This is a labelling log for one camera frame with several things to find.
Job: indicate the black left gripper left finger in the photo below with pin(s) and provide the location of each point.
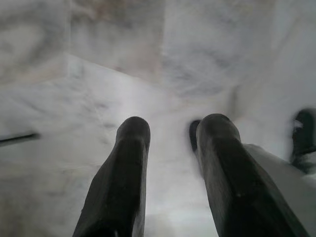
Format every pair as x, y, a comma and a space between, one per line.
123, 177

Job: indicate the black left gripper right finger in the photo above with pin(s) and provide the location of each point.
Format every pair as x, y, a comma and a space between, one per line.
227, 172

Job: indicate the black robot foot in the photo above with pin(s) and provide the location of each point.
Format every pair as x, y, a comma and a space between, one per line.
304, 138

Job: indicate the thin dark rod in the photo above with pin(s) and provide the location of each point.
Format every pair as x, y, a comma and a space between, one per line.
18, 140

